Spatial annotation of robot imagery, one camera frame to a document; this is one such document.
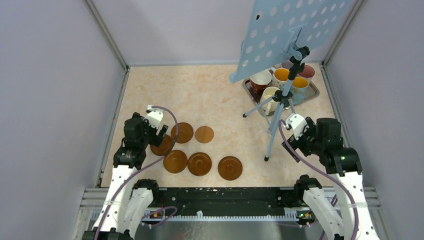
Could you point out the light blue music stand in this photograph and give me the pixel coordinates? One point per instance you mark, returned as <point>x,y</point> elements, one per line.
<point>281,30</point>

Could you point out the floral mug yellow inside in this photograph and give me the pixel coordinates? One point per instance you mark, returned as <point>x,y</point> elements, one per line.
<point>279,77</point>

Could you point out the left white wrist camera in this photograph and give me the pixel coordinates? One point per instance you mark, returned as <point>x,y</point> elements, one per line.
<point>154,116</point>

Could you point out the dark wooden coaster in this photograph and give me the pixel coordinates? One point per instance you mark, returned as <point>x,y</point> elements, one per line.
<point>165,145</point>
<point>230,168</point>
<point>175,162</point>
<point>199,164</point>
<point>185,132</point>

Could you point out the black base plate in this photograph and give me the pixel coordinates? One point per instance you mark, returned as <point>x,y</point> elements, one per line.
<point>244,202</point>

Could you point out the metal tray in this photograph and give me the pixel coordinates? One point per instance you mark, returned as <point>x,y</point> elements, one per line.
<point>312,92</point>

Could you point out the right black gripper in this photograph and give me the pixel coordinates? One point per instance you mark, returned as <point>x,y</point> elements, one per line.
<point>295,143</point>

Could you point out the blue butterfly mug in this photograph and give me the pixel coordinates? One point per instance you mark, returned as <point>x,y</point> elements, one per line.
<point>298,89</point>

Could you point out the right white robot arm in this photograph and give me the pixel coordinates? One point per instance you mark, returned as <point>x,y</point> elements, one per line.
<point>320,146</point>

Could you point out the light wooden coaster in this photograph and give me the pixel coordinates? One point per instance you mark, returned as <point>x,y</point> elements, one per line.
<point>204,134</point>

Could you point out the pink mug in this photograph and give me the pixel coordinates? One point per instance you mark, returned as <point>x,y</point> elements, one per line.
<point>307,73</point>

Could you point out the grey purple mug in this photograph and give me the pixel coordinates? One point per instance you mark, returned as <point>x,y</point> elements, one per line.
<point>287,64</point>

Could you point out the white and brown cup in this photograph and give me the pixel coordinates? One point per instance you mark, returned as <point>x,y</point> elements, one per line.
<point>260,80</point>

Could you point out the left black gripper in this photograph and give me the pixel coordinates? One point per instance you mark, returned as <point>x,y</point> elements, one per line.
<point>155,139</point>

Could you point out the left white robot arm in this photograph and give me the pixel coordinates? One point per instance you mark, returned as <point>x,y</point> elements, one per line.
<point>127,200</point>

